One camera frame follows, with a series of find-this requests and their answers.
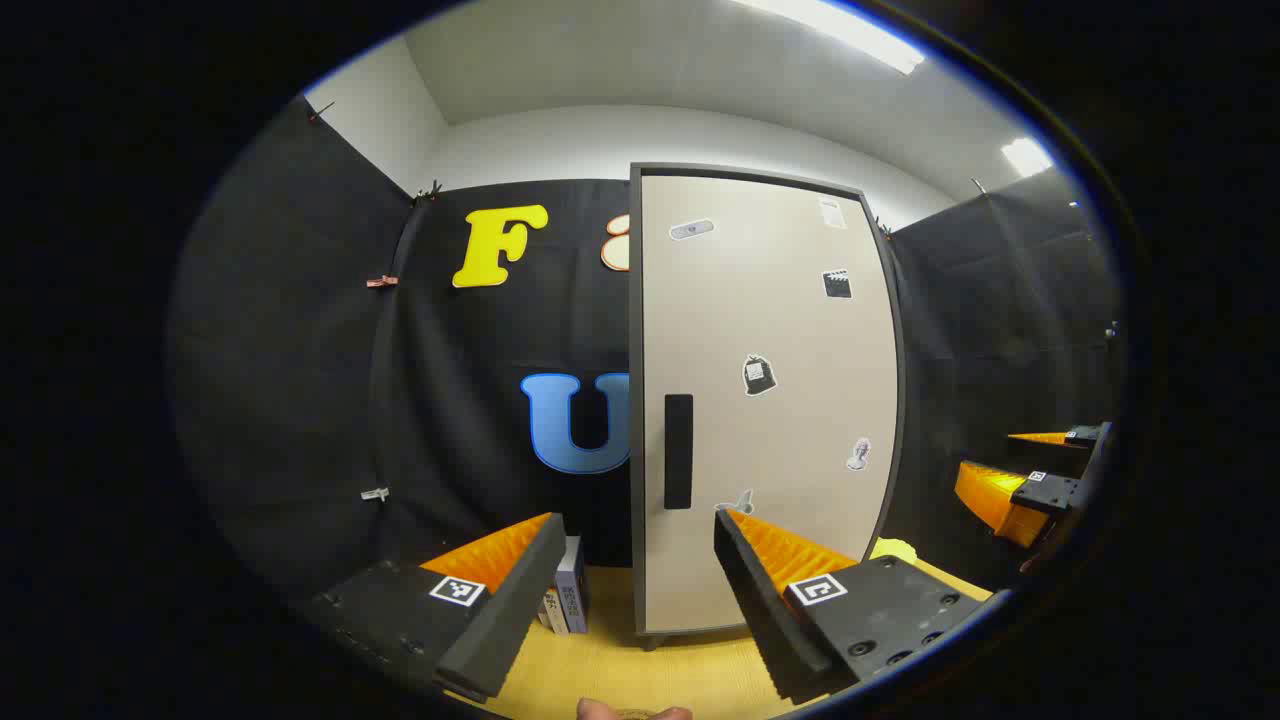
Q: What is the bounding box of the black backdrop cloth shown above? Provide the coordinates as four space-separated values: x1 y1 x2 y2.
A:
170 95 1121 601

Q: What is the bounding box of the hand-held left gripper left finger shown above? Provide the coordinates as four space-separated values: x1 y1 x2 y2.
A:
303 513 568 703

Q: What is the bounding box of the dark grey cabinet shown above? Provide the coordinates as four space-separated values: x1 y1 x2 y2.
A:
628 162 907 652

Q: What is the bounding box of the small ceiling light panel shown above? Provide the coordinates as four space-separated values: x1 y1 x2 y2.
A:
1002 137 1054 179

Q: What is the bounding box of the black cabinet door handle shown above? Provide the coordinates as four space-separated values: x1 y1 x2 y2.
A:
664 394 695 511

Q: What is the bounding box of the beige cabinet door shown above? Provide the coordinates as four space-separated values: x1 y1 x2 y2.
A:
640 174 899 635

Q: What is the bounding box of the blue-grey book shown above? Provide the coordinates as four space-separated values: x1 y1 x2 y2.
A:
555 536 591 635

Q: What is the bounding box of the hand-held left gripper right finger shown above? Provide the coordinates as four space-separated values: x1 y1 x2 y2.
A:
714 508 989 705

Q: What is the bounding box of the long ceiling light panel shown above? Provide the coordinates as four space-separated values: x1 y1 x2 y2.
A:
730 0 926 76

